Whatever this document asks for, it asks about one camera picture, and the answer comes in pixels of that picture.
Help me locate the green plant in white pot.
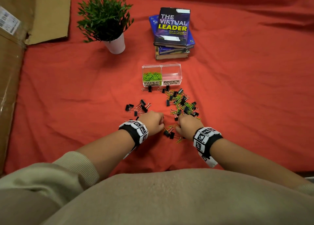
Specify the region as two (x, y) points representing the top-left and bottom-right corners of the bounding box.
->
(77, 0), (135, 55)

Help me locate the person's right hand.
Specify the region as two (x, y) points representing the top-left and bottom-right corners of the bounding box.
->
(175, 114), (204, 141)

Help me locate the pile of black binder clips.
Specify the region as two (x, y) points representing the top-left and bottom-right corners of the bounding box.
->
(142, 84), (201, 140)

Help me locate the person's left hand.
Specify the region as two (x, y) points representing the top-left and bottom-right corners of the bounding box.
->
(137, 110), (165, 137)

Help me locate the left black marker wristband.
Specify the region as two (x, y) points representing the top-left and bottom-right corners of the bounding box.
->
(118, 120), (149, 147)

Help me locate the pile of green paper clips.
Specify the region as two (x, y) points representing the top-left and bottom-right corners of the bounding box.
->
(142, 72), (162, 82)
(163, 89), (201, 144)

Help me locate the beige sweater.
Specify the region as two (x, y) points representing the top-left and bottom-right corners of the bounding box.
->
(0, 151), (314, 225)

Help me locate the brown cardboard box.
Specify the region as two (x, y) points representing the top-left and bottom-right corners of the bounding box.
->
(0, 0), (72, 175)

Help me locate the black marker wristband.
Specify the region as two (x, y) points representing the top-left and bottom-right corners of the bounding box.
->
(118, 120), (149, 147)
(193, 127), (224, 158)

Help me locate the red cloth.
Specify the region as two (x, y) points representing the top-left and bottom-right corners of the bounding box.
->
(4, 0), (314, 176)

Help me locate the person's left forearm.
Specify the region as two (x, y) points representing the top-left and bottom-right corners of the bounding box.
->
(76, 129), (136, 181)

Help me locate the olive brown book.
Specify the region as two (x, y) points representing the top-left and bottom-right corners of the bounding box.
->
(155, 45), (191, 61)

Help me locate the right black marker wristband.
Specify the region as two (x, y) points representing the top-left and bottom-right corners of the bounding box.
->
(193, 127), (224, 158)

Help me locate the person's right forearm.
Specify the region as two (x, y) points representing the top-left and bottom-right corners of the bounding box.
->
(210, 140), (309, 190)

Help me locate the cluster of black binder clips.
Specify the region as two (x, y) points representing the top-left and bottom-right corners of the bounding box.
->
(125, 99), (152, 121)

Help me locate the blue and yellow book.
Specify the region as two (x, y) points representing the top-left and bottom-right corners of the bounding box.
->
(158, 45), (191, 55)

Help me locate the clear two-compartment plastic box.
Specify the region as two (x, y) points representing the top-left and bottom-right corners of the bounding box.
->
(141, 63), (183, 87)

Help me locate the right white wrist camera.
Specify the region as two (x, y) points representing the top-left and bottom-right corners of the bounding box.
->
(198, 151), (218, 168)

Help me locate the black book with yellow print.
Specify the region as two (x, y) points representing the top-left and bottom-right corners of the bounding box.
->
(153, 7), (191, 49)

